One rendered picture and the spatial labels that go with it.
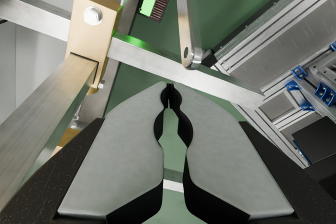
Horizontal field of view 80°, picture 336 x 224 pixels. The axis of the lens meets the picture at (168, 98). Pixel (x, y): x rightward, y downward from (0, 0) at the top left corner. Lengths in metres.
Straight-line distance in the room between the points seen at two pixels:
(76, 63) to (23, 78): 0.37
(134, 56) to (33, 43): 0.33
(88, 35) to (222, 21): 0.94
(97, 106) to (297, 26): 0.88
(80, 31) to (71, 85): 0.08
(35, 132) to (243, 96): 0.28
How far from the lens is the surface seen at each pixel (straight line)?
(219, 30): 1.17
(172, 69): 0.29
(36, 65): 0.60
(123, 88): 1.30
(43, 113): 0.20
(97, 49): 0.28
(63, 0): 0.52
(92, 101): 0.50
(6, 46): 0.58
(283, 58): 1.11
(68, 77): 0.25
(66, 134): 0.43
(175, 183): 0.47
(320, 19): 1.12
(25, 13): 0.32
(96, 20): 0.26
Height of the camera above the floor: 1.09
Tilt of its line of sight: 56 degrees down
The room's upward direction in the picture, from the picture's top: 178 degrees clockwise
